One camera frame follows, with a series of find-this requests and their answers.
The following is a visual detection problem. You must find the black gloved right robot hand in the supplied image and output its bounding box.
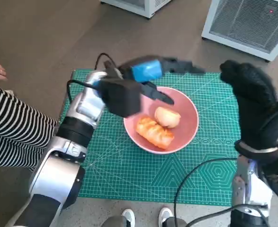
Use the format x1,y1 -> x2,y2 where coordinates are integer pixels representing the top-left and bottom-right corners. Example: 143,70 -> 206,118
220,59 -> 278,151

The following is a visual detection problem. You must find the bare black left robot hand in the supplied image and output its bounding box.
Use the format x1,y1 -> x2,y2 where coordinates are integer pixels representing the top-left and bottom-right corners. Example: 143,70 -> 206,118
118,55 -> 207,106

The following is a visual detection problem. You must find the round toy bread bun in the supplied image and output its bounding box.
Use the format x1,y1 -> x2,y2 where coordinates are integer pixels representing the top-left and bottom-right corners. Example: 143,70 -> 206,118
154,106 -> 181,129

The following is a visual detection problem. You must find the pink bowl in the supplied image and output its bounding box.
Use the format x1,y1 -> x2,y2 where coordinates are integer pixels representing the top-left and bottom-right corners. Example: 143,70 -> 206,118
123,86 -> 199,155

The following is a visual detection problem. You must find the long braided toy bread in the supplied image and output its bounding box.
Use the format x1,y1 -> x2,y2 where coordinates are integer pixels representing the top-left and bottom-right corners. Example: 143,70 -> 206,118
135,116 -> 175,150

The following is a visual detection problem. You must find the small white cabinet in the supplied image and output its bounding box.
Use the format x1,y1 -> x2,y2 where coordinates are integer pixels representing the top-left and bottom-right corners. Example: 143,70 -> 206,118
100,0 -> 174,19

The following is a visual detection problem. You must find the large white mesh cabinet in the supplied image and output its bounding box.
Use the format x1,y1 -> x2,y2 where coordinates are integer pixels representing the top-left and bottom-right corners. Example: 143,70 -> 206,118
201,0 -> 278,62

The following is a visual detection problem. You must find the green cutting mat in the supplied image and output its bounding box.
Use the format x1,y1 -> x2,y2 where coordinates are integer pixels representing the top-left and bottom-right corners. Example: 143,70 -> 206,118
60,68 -> 242,207

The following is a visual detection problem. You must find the dark grey leg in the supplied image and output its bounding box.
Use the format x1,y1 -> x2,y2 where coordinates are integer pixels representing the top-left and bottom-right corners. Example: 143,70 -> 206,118
102,215 -> 127,227
163,217 -> 187,227

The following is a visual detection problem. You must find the white shoe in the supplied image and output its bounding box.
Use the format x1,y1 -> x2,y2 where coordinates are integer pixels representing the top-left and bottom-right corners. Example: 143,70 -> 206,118
158,207 -> 174,227
121,208 -> 136,227

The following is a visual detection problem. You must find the person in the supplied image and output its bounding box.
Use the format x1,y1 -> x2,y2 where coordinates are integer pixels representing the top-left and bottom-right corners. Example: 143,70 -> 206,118
0,59 -> 59,171

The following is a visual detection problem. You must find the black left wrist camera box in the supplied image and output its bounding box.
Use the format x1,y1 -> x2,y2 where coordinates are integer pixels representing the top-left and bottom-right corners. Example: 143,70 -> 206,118
98,78 -> 143,118

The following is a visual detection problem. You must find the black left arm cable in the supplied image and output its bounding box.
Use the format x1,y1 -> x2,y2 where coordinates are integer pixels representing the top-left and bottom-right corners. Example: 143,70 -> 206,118
66,53 -> 117,105

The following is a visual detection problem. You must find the black metal table frame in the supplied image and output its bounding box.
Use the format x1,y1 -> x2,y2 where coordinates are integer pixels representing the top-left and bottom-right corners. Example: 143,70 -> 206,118
57,70 -> 74,123

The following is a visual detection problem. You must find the long black right arm cable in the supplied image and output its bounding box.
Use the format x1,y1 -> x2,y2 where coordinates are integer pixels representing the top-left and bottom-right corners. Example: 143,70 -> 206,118
174,157 -> 238,227

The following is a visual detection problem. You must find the looped black right arm cable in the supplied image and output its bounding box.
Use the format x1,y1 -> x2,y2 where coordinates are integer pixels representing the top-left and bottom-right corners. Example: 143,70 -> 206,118
187,203 -> 271,227

